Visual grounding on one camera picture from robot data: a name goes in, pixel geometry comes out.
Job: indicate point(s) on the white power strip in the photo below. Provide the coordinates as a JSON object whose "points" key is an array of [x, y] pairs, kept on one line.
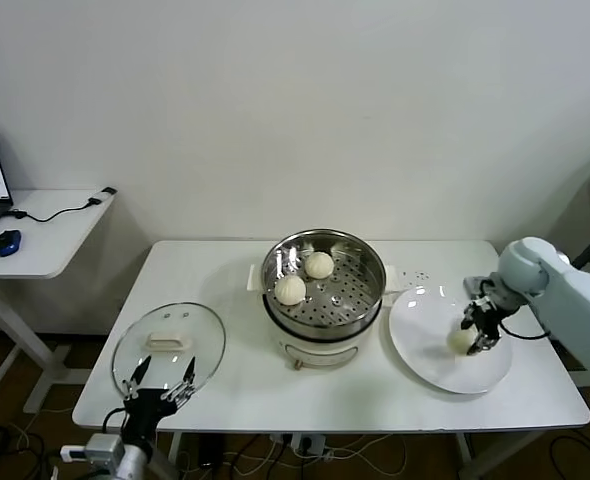
{"points": [[307, 442]]}

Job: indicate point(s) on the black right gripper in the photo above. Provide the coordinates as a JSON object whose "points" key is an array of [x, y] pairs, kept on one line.
{"points": [[485, 315]]}

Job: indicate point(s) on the white electric cooker base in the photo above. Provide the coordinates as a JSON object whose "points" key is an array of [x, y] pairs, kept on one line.
{"points": [[320, 347]]}

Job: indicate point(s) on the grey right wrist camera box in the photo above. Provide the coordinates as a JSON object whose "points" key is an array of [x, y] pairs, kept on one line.
{"points": [[472, 285]]}

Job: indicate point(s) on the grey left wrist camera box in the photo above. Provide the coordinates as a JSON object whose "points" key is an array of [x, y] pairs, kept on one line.
{"points": [[102, 448]]}

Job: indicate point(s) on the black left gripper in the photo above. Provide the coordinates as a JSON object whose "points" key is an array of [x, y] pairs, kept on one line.
{"points": [[147, 406]]}

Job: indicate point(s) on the white steamed baozi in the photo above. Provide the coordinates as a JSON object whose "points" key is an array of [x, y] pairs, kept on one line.
{"points": [[459, 342], [319, 265], [290, 290]]}

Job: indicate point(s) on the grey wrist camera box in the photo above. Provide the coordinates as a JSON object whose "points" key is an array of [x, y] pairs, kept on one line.
{"points": [[102, 448], [472, 285]]}

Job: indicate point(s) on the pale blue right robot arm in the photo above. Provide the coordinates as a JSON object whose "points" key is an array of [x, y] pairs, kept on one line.
{"points": [[575, 300]]}

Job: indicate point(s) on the white round plate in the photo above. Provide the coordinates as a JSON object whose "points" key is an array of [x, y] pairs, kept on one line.
{"points": [[425, 325]]}

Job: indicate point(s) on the blue computer mouse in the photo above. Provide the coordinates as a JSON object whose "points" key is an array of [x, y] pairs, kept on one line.
{"points": [[7, 242]]}

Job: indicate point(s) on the stainless steel steamer basket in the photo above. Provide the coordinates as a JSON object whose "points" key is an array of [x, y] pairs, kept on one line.
{"points": [[345, 300]]}

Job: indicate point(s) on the black power brick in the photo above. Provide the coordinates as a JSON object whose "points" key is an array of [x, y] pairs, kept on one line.
{"points": [[210, 450]]}

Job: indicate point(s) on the white side desk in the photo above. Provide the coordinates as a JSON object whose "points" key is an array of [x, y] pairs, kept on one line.
{"points": [[50, 235]]}

